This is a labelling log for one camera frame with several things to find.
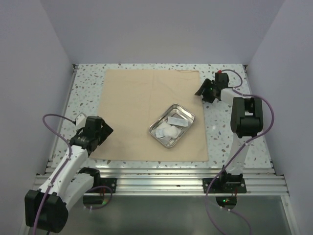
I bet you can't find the aluminium rail frame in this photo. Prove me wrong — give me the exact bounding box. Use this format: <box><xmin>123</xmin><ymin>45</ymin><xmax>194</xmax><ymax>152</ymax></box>
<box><xmin>18</xmin><ymin>64</ymin><xmax>300</xmax><ymax>235</ymax></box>

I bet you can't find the long white paper packet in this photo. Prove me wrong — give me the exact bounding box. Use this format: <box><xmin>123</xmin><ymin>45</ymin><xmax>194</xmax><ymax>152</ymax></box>
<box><xmin>167</xmin><ymin>117</ymin><xmax>189</xmax><ymax>127</ymax></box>

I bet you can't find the beige cloth mat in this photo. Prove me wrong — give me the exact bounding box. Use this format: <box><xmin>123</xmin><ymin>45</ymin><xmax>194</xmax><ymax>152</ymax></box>
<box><xmin>91</xmin><ymin>70</ymin><xmax>209</xmax><ymax>162</ymax></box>

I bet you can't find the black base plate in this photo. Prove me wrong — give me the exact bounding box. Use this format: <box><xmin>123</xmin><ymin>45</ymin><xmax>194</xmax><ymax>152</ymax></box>
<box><xmin>208</xmin><ymin>179</ymin><xmax>247</xmax><ymax>194</ymax></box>
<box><xmin>89</xmin><ymin>178</ymin><xmax>117</xmax><ymax>193</ymax></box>

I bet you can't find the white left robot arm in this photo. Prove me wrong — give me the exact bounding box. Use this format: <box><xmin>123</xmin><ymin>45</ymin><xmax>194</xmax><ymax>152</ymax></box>
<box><xmin>24</xmin><ymin>115</ymin><xmax>116</xmax><ymax>234</ymax></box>

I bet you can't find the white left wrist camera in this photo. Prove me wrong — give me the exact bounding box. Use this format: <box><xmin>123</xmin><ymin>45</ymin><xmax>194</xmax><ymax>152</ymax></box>
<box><xmin>75</xmin><ymin>113</ymin><xmax>87</xmax><ymax>129</ymax></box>

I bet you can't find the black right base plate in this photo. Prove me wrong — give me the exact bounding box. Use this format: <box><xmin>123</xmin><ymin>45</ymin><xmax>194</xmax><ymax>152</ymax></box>
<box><xmin>208</xmin><ymin>179</ymin><xmax>247</xmax><ymax>194</ymax></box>

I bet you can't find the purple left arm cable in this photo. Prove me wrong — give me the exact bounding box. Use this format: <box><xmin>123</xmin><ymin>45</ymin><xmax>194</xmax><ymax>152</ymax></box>
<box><xmin>31</xmin><ymin>114</ymin><xmax>114</xmax><ymax>235</ymax></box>

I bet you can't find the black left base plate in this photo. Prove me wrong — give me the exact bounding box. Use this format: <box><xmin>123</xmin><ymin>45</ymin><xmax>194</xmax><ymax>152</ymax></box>
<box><xmin>89</xmin><ymin>178</ymin><xmax>117</xmax><ymax>193</ymax></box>

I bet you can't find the white printed paper packet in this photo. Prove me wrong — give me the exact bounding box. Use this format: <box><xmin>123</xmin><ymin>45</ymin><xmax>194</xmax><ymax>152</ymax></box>
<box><xmin>155</xmin><ymin>129</ymin><xmax>166</xmax><ymax>139</ymax></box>

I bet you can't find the stainless steel tray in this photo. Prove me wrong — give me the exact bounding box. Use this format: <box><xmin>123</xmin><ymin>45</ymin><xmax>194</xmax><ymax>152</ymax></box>
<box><xmin>149</xmin><ymin>103</ymin><xmax>196</xmax><ymax>148</ymax></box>

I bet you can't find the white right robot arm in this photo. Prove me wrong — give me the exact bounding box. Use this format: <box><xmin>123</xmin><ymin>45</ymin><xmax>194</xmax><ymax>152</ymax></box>
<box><xmin>195</xmin><ymin>71</ymin><xmax>264</xmax><ymax>192</ymax></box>

